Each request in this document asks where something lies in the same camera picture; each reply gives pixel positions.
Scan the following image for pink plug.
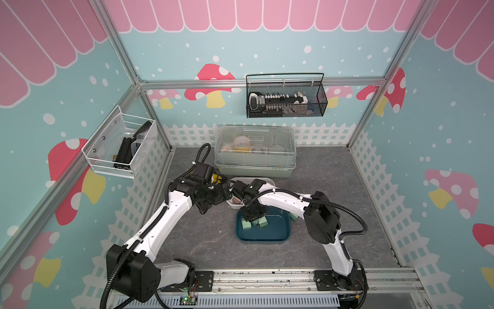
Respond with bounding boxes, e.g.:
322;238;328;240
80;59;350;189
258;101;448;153
232;196;243;205

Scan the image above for teal rectangular tray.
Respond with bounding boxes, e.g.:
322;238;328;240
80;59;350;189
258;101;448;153
235;207;292;244

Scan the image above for white rectangular tray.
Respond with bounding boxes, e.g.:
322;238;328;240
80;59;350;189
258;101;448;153
226;177;275;210

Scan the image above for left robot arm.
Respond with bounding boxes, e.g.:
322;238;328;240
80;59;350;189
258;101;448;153
99;143;231;308

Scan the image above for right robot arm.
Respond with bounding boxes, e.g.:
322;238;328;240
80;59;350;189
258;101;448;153
229;178;368;290

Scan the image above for clear lidded storage box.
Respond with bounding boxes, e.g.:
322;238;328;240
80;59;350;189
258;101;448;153
214;125;297;178

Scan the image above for yellow rubber glove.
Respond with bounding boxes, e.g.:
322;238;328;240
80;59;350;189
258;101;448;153
212;174;222;184

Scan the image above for black object in white basket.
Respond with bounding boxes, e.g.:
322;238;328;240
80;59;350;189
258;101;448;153
113;121;152;171

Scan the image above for items in black basket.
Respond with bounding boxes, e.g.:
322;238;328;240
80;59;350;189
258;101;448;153
246;92;308;118

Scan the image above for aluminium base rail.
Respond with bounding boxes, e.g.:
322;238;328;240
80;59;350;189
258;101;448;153
107;268;433;308

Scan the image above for white wire wall basket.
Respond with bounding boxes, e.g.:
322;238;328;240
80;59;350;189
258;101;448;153
82;106;158;179

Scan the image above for black wire wall basket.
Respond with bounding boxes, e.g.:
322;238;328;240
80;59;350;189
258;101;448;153
245;73;328;118

